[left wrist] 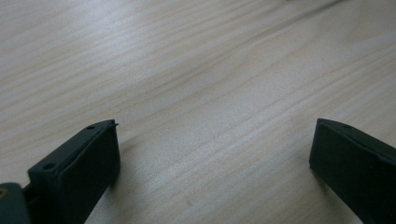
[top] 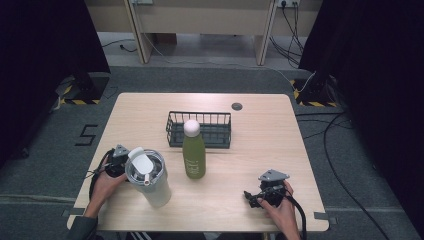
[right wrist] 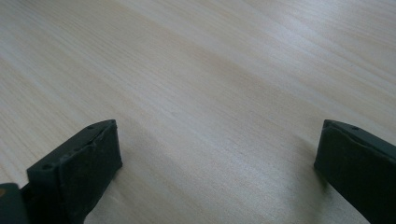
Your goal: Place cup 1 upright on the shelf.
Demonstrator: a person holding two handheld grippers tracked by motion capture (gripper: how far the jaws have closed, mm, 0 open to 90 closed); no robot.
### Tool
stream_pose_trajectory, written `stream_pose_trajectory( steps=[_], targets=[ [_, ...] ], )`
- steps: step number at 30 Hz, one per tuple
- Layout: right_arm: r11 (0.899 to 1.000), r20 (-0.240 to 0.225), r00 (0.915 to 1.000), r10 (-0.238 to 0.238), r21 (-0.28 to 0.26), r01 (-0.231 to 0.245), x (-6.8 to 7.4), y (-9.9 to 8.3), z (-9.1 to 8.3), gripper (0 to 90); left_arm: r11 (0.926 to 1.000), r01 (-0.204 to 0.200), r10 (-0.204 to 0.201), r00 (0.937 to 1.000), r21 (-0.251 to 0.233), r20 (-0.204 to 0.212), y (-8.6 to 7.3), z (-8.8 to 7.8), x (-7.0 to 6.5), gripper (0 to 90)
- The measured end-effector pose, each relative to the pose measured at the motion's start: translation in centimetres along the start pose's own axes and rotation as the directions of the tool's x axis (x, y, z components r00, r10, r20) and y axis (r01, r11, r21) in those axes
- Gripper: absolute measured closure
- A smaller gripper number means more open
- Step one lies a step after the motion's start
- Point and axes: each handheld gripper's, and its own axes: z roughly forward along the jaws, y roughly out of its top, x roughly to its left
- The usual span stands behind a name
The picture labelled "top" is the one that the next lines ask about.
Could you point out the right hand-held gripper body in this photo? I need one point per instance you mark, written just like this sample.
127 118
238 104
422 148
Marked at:
273 191

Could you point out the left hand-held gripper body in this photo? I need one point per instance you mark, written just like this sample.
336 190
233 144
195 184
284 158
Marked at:
116 165

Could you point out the white tumbler with lid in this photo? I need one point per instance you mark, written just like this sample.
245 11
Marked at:
150 180

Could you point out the green bottle with white cap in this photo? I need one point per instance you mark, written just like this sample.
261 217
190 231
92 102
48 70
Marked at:
194 153

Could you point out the person's right hand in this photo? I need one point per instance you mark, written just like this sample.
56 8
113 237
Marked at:
283 211

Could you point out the person's left hand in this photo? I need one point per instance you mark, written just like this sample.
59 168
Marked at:
104 188

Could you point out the black floor tape mark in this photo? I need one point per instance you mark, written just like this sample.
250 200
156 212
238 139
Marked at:
87 135

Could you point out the grey tape strip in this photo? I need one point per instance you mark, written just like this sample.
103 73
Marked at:
325 217
75 212

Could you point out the stand base with hazard tape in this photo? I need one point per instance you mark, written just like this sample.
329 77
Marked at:
83 91
313 96

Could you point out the round grey table grommet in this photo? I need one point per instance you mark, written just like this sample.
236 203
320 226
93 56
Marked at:
237 106

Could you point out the dark curtain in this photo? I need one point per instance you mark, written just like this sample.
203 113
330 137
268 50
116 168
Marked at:
36 66
380 83

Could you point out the beige wooden desk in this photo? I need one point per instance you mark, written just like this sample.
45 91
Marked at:
203 16

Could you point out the white wall socket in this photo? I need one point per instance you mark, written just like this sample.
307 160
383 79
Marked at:
288 2

